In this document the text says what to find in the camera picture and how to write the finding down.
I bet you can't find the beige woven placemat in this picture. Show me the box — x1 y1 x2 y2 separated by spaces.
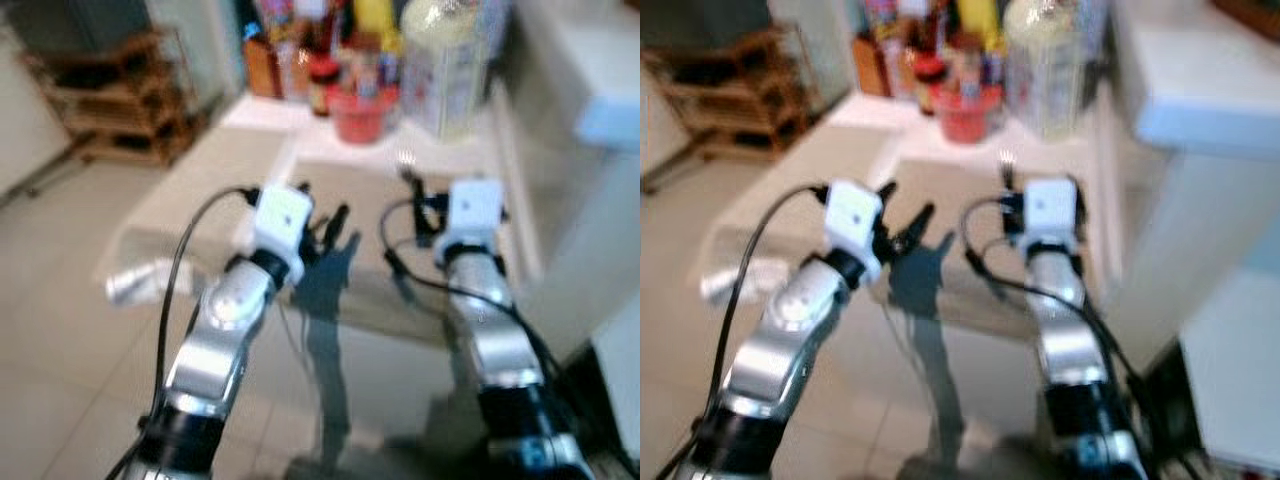
870 160 1101 341
95 125 301 271
235 165 521 346
700 120 901 271

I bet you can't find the red plastic tub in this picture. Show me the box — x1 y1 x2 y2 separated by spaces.
328 85 401 146
935 85 1006 144

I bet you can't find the dark jar with red lid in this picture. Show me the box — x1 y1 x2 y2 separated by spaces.
308 55 341 119
912 55 946 116

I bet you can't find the labelled sauce bottle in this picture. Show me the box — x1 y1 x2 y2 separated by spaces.
340 30 376 101
945 30 981 101

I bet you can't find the crumpled white paper towel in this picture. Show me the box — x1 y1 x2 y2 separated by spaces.
105 258 186 306
700 258 766 306

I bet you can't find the wooden shelf rack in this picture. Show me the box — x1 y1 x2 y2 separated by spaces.
645 25 831 166
20 25 211 169

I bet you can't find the yellow topped sauce bottle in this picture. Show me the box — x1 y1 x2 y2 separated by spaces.
955 0 1004 56
352 0 401 56

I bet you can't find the white raised counter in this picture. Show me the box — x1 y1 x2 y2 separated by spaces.
1110 0 1280 161
520 0 641 151

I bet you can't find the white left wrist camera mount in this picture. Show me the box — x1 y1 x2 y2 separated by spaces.
825 180 886 286
252 185 316 286

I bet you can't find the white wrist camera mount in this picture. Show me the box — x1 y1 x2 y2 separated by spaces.
445 180 504 251
1025 178 1079 246
825 180 886 286
252 185 316 286

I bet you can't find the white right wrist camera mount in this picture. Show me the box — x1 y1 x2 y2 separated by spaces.
1025 178 1079 246
445 180 504 251

